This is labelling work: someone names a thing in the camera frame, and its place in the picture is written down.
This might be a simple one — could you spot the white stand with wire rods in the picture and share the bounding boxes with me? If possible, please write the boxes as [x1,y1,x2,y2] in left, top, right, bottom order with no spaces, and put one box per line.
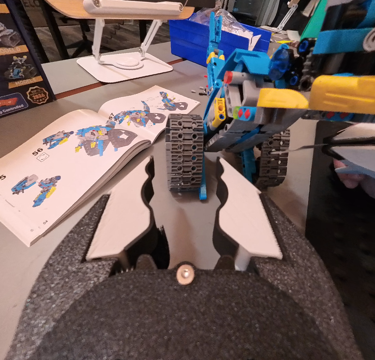
[76,0,196,84]

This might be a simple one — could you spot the clear plastic parts bags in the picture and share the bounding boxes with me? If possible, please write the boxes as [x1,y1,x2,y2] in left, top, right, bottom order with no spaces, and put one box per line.
[189,8,262,51]

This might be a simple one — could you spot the tilted wooden board stand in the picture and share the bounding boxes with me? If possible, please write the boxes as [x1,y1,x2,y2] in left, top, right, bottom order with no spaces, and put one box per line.
[275,0,312,33]

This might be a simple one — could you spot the blue grey building-block toy robot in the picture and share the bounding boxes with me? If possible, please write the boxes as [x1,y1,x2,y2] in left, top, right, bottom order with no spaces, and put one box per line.
[164,0,375,201]

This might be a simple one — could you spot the blue storage bin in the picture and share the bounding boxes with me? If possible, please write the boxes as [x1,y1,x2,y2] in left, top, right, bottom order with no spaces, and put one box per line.
[168,13,272,68]

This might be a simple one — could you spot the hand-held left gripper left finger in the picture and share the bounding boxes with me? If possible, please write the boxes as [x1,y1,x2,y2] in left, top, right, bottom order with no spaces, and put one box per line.
[85,156,156,272]

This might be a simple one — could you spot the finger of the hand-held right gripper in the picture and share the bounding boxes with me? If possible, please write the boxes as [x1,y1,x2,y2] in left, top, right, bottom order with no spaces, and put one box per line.
[322,122,375,147]
[321,145,375,179]

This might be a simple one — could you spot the dark blue robot kit box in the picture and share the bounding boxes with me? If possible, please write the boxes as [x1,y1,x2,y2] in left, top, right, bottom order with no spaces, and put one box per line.
[0,0,57,119]

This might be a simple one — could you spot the green padded panel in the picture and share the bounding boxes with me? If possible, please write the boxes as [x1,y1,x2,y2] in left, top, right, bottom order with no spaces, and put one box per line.
[300,0,337,42]

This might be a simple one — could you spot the white instruction booklet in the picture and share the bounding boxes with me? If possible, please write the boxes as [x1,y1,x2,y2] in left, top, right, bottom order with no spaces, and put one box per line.
[0,85,201,247]

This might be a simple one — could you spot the person's right hand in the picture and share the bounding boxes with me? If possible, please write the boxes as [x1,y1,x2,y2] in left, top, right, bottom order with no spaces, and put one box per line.
[332,159,375,199]

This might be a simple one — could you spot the grey desk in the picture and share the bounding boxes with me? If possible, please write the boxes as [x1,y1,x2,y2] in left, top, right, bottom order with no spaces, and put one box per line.
[0,41,320,331]

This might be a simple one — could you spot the wooden table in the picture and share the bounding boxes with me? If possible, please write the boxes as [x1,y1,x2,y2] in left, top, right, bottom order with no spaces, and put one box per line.
[42,0,196,21]

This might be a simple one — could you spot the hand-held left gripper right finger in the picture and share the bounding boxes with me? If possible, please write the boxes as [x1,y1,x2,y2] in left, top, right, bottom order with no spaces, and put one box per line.
[214,157,284,272]

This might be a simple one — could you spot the black perforated board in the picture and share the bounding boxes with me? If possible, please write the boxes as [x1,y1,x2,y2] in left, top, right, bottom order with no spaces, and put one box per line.
[305,120,375,316]

